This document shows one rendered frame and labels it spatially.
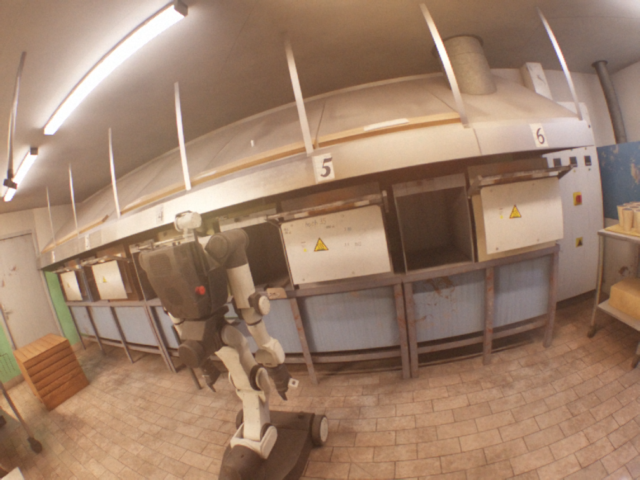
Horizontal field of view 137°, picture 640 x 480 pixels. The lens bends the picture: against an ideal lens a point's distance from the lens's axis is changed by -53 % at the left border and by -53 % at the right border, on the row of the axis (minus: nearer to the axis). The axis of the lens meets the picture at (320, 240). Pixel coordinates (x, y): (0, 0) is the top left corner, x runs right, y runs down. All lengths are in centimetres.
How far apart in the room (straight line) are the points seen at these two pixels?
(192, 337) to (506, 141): 174
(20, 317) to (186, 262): 438
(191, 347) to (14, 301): 431
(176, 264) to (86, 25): 124
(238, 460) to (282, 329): 113
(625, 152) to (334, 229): 277
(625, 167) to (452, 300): 219
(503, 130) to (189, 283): 163
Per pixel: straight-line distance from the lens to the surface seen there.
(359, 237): 156
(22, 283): 516
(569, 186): 284
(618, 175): 316
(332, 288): 180
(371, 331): 198
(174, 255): 98
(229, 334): 120
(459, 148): 143
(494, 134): 154
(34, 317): 520
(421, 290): 186
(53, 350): 360
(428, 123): 148
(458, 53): 225
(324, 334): 204
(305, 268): 166
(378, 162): 136
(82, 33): 162
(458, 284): 190
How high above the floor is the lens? 140
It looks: 8 degrees down
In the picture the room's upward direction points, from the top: 12 degrees counter-clockwise
